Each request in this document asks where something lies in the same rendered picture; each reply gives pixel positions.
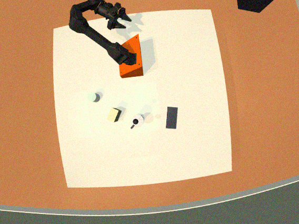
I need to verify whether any olive green rectangular block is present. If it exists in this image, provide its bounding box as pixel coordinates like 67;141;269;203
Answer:
107;108;122;123

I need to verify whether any glass french press with black handle and plunger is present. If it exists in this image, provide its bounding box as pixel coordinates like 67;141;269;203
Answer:
130;114;145;129

